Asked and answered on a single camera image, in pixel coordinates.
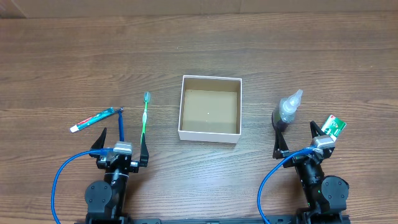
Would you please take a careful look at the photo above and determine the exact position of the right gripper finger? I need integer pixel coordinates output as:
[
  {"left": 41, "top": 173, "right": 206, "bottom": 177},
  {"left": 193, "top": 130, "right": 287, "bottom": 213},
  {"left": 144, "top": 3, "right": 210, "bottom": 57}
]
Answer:
[
  {"left": 272, "top": 128, "right": 290, "bottom": 159},
  {"left": 310, "top": 121, "right": 325, "bottom": 138}
]

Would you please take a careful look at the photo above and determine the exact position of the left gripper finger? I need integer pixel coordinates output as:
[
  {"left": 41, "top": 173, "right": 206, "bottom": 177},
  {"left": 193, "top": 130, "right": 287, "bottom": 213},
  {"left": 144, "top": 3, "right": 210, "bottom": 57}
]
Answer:
[
  {"left": 139, "top": 134, "right": 149, "bottom": 167},
  {"left": 90, "top": 128, "right": 107, "bottom": 157}
]

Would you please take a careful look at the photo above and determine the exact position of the green white small packet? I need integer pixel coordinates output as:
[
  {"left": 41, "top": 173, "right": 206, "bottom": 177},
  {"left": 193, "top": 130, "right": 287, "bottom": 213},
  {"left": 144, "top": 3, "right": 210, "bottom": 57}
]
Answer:
[{"left": 321, "top": 114, "right": 346, "bottom": 141}]

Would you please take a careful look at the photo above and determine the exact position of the small toothpaste tube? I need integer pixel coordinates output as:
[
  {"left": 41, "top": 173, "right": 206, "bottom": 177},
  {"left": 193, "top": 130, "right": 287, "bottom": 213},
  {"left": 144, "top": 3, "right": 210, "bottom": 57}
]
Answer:
[{"left": 70, "top": 107, "right": 115, "bottom": 133}]

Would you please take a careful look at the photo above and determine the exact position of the clear spray bottle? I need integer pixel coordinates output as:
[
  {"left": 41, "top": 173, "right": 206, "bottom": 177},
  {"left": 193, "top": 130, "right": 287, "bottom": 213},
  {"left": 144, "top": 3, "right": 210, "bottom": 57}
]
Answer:
[{"left": 272, "top": 89, "right": 303, "bottom": 132}]

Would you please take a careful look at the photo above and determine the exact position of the blue razor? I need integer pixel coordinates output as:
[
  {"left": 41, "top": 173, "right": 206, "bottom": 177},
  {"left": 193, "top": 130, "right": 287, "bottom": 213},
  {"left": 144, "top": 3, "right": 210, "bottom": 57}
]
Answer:
[{"left": 116, "top": 108, "right": 124, "bottom": 141}]

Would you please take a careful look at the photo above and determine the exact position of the green toothbrush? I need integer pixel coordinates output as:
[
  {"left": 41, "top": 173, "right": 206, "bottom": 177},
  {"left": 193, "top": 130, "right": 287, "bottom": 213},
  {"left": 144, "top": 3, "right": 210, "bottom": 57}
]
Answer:
[{"left": 141, "top": 91, "right": 151, "bottom": 142}]

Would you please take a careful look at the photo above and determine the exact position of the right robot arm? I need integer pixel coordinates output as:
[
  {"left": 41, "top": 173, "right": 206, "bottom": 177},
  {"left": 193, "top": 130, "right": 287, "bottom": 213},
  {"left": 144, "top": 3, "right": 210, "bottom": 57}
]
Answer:
[{"left": 273, "top": 121, "right": 351, "bottom": 224}]

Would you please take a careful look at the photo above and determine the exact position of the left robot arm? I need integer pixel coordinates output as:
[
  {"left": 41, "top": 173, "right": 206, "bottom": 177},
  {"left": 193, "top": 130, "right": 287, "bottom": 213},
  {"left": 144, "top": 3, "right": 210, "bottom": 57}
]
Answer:
[{"left": 85, "top": 129, "right": 149, "bottom": 224}]

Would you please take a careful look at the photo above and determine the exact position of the white square cardboard box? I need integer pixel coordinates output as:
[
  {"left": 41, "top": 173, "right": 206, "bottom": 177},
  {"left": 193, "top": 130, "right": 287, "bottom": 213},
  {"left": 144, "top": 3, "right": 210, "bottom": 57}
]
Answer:
[{"left": 178, "top": 75, "right": 243, "bottom": 144}]

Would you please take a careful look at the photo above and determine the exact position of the right blue cable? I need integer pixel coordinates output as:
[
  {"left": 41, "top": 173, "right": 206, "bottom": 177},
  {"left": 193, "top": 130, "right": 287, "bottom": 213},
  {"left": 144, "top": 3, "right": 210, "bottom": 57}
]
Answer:
[{"left": 257, "top": 146, "right": 317, "bottom": 224}]

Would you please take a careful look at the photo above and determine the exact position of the blue cable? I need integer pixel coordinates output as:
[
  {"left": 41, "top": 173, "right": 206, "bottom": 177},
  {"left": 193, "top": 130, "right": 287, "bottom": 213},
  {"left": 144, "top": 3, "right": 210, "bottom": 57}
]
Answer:
[
  {"left": 257, "top": 146, "right": 317, "bottom": 224},
  {"left": 50, "top": 148, "right": 114, "bottom": 224}
]

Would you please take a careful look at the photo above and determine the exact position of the left blue cable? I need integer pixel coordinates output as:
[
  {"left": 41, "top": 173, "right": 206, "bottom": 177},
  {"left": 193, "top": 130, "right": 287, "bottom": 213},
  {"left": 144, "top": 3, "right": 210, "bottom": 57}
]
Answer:
[{"left": 50, "top": 148, "right": 114, "bottom": 224}]

